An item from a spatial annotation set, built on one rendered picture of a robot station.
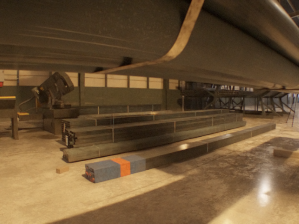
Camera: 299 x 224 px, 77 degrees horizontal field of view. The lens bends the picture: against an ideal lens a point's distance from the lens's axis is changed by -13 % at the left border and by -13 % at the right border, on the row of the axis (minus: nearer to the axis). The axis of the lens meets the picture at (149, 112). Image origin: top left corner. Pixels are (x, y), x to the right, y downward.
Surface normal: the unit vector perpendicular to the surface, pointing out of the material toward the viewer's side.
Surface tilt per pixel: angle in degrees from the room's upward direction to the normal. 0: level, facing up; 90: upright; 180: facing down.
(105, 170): 90
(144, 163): 90
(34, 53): 146
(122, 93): 90
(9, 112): 90
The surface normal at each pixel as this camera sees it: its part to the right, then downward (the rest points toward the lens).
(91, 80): 0.67, 0.05
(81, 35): 0.36, 0.86
